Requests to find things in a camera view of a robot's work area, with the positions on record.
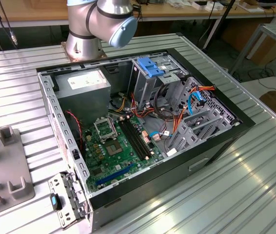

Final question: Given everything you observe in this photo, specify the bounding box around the blue SATA wire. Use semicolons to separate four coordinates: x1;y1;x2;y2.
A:
188;91;206;116

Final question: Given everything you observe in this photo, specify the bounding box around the orange red power wire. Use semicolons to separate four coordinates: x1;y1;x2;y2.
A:
174;85;217;134

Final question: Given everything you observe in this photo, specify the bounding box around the metal disk bay cage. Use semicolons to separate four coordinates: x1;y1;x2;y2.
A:
164;77;237;156

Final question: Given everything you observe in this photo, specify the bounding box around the black RAM slot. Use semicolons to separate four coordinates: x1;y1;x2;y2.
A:
118;119;145;161
121;118;148;160
127;117;154;158
124;117;151;159

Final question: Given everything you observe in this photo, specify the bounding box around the metal optical drive cage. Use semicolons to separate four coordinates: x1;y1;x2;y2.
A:
128;55;185;111

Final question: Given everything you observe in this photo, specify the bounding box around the green motherboard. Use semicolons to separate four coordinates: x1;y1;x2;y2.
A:
83;114;165;193

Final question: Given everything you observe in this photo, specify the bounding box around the CPU socket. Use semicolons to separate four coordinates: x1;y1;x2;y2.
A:
103;140;124;157

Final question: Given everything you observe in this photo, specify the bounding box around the blue plastic drive latch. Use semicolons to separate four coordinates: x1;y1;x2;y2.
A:
137;57;165;78

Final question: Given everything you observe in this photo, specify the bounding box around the grey power supply unit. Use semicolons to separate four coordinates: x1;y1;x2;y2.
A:
54;68;112;127

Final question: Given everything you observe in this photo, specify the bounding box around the blue expansion slot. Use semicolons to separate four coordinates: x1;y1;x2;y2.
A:
96;163;135;186

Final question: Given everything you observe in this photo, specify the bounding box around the open black PC case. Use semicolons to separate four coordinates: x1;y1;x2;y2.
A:
36;47;256;232

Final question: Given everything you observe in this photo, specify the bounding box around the black tripod pole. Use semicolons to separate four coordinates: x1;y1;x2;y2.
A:
202;0;236;51

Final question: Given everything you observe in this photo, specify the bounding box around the wooden desk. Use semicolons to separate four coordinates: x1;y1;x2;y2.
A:
0;0;70;29
133;0;276;25

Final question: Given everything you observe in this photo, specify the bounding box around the black latch with blue tab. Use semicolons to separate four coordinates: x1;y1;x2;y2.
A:
49;194;63;210

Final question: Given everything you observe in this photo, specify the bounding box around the white box on desk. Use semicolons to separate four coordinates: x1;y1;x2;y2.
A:
193;1;224;12

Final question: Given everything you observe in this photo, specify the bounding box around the grey parts rack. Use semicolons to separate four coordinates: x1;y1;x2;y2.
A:
0;125;36;220

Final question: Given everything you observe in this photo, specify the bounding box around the red orange wire bundle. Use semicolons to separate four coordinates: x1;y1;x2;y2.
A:
130;94;156;120

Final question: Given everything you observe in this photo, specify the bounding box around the yellow black wire bundle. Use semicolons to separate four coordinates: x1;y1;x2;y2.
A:
110;91;130;114

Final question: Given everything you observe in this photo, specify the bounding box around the short blue board wire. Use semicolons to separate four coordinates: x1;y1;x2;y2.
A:
150;131;168;141

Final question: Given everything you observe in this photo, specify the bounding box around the black cable loop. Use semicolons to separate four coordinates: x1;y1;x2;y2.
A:
153;83;177;120

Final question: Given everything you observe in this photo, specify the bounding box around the metal socket cover frame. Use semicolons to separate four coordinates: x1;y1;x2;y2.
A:
93;117;118;142

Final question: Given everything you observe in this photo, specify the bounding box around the red black fan wire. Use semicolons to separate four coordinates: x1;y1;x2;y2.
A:
64;110;84;152

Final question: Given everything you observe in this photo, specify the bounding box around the metal rear bracket plate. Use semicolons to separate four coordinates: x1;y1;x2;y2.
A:
48;172;91;230

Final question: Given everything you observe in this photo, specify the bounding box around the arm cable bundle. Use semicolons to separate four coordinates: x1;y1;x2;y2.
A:
0;0;20;51

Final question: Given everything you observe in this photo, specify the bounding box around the metal frame table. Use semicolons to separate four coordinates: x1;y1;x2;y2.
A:
230;23;276;81

